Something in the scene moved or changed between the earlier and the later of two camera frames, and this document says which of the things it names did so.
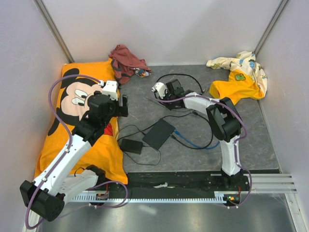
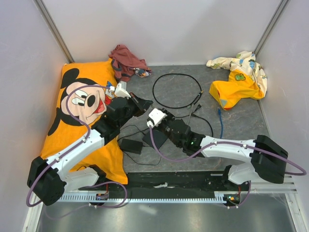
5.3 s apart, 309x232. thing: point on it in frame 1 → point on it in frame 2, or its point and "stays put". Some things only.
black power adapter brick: [132, 146] stays put
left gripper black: [121, 111] → [141, 110]
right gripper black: [170, 107] → [170, 116]
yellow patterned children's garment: [246, 78] stays put
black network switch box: [159, 134] stays put
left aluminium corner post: [50, 25] stays put
